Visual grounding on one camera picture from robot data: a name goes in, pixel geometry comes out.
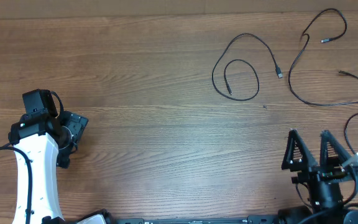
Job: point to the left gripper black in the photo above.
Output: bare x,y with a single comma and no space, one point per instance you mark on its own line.
75,122

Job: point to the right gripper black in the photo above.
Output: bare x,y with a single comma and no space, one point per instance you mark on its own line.
326,167

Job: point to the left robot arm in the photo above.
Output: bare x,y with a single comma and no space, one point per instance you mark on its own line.
43,139

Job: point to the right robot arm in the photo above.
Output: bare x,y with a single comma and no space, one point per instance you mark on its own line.
327,203

